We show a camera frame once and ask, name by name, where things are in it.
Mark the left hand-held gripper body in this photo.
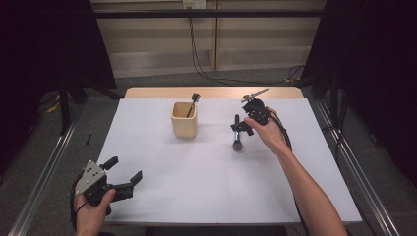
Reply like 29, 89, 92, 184
74, 159, 135, 208

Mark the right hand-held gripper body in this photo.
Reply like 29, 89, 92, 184
241, 88, 271, 127

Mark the black powder makeup brush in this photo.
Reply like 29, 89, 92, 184
232, 113, 244, 152

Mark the black eyebrow comb brush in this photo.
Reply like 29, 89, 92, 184
186, 92, 202, 118

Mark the cream square cup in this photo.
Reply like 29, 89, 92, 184
170, 101, 199, 140

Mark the person's right hand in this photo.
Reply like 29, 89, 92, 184
244, 109, 293, 155

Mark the person's left hand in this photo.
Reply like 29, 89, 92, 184
74, 189, 117, 236

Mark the white table sheet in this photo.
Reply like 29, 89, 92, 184
96, 97, 363, 226

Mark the black horizontal bar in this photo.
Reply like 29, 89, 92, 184
92, 9, 326, 19

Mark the black curtain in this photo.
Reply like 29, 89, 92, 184
299, 0, 417, 186
0, 0, 118, 175

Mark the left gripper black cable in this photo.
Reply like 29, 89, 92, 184
69, 172, 89, 232

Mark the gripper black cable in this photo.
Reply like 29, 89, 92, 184
268, 109, 311, 236
69, 172, 89, 232

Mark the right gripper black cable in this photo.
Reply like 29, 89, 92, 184
268, 109, 311, 236

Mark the metal floor rail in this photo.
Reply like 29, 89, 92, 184
313, 97, 401, 236
7, 104, 87, 236

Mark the black power cable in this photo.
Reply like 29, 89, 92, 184
188, 8, 298, 86
188, 8, 230, 84

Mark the white wall socket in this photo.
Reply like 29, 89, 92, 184
182, 0, 207, 10

